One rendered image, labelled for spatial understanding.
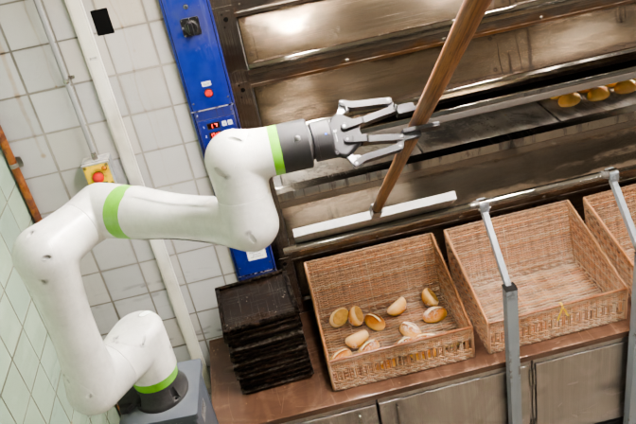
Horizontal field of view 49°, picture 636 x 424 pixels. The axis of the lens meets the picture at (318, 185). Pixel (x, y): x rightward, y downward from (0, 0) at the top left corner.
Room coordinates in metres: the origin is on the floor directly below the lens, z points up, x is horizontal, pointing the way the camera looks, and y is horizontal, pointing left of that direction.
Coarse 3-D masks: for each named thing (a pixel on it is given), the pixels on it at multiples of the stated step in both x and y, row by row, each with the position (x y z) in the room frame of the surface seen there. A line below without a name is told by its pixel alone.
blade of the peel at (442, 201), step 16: (448, 192) 1.95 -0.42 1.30; (384, 208) 1.94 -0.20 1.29; (400, 208) 1.93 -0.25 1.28; (416, 208) 1.93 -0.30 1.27; (432, 208) 2.00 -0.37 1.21; (320, 224) 1.92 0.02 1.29; (336, 224) 1.92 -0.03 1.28; (352, 224) 1.93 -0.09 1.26; (368, 224) 2.01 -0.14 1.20; (304, 240) 2.01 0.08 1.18
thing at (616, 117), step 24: (576, 120) 2.48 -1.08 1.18; (600, 120) 2.45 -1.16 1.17; (624, 120) 2.46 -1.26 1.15; (480, 144) 2.44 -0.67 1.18; (504, 144) 2.43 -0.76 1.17; (528, 144) 2.43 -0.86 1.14; (360, 168) 2.44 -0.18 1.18; (384, 168) 2.40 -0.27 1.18; (408, 168) 2.40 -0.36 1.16; (288, 192) 2.37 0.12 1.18; (312, 192) 2.37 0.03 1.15
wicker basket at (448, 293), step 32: (352, 256) 2.35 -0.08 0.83; (384, 256) 2.35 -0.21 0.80; (416, 256) 2.35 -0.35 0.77; (320, 288) 2.31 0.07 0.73; (352, 288) 2.31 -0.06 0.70; (384, 288) 2.31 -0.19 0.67; (416, 288) 2.31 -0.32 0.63; (448, 288) 2.17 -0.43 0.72; (320, 320) 2.27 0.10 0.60; (384, 320) 2.21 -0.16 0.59; (416, 320) 2.17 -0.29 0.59; (448, 320) 2.13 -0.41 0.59; (352, 352) 2.05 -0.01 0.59; (384, 352) 2.02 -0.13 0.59; (416, 352) 1.90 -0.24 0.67; (448, 352) 1.96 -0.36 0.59; (352, 384) 1.88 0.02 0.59
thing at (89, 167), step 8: (88, 160) 2.29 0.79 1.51; (96, 160) 2.28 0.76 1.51; (104, 160) 2.26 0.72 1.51; (112, 160) 2.31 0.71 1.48; (88, 168) 2.25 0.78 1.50; (96, 168) 2.25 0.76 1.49; (112, 168) 2.27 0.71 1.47; (88, 176) 2.25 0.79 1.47; (104, 176) 2.25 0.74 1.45; (112, 176) 2.26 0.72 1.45; (88, 184) 2.25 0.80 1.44
